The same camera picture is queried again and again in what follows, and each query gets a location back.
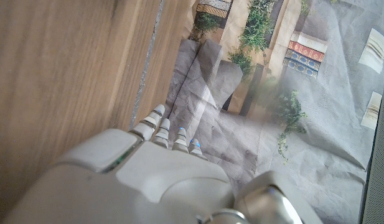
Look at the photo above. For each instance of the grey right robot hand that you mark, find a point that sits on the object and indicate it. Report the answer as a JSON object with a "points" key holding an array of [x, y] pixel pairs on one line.
{"points": [[117, 186]]}

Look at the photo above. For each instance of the grey tape outline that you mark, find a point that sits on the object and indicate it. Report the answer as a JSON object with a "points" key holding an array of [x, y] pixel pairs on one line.
{"points": [[147, 59]]}

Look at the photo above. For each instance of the printed fabric backdrop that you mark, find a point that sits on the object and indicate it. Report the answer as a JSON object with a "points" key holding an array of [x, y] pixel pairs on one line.
{"points": [[303, 140]]}

